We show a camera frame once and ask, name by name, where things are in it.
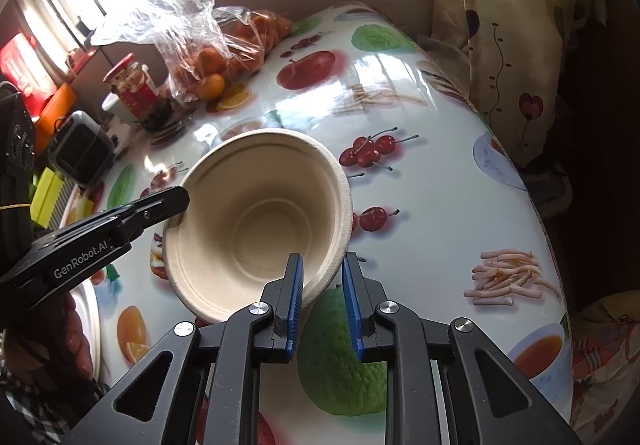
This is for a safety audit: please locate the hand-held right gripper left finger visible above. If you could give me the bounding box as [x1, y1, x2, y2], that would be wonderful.
[60, 253, 306, 445]

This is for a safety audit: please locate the red label sauce jar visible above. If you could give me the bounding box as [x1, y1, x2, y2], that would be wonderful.
[103, 53, 173, 133]

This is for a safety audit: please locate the orange storage bin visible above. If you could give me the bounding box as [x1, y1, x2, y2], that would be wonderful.
[37, 85, 78, 136]

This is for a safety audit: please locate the grey portable heater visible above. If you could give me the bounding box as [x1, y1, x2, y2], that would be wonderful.
[47, 111, 115, 188]

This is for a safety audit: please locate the tall green box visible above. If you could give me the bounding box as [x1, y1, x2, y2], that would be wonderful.
[30, 167, 66, 228]

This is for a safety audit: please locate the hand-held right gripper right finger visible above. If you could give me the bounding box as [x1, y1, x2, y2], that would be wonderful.
[341, 252, 583, 445]

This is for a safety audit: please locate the white paper plate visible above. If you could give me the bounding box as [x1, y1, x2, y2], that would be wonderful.
[70, 277, 104, 386]

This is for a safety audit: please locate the clear bag of oranges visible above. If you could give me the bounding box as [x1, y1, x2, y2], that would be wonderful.
[90, 0, 296, 103]

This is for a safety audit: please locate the person's left hand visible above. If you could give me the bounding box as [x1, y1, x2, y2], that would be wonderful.
[0, 294, 99, 377]

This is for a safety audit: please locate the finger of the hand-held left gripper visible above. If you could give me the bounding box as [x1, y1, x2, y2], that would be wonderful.
[112, 185, 192, 252]

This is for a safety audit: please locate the patterned blanket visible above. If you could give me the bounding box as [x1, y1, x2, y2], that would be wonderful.
[570, 290, 640, 426]

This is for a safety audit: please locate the person's left forearm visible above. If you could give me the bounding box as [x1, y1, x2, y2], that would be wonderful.
[0, 370, 108, 438]

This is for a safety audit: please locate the white plastic tub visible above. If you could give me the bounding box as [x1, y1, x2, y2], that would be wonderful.
[101, 92, 133, 126]

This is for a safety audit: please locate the fruit printed tablecloth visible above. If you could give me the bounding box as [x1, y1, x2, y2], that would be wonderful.
[65, 0, 573, 445]

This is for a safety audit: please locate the beige paper bowl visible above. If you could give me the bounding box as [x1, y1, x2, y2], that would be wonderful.
[162, 129, 355, 324]

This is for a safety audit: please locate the patterned cream curtain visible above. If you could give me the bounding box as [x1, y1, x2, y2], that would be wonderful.
[430, 0, 608, 170]

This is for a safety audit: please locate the red package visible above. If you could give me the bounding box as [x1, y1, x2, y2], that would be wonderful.
[0, 34, 53, 108]

